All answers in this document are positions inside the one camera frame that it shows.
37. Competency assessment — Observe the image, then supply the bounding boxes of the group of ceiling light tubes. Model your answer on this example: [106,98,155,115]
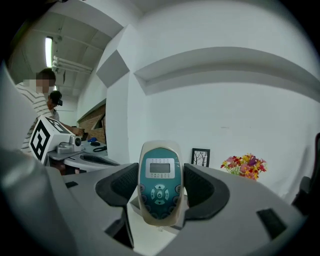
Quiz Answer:
[44,36,54,68]

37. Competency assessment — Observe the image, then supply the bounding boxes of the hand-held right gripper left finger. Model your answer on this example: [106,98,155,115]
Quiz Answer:
[46,162,140,256]

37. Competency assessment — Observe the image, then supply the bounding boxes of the black picture frame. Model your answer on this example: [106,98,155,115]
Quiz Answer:
[191,147,211,168]

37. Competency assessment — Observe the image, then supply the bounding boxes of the light blue table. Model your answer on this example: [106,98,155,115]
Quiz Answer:
[81,138,109,154]

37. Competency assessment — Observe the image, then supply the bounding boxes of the teal white remote device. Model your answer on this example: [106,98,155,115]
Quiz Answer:
[137,139,186,227]

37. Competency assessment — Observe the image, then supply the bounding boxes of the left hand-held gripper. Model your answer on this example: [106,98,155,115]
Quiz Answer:
[28,115,120,172]

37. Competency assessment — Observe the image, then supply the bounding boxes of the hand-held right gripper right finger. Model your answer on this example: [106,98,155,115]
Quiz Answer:
[159,163,308,256]

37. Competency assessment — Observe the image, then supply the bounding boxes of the potted colourful flower bouquet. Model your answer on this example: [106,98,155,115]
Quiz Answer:
[220,153,268,181]

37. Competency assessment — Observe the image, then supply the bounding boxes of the white ceiling pipes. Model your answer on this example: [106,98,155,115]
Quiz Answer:
[53,56,94,75]

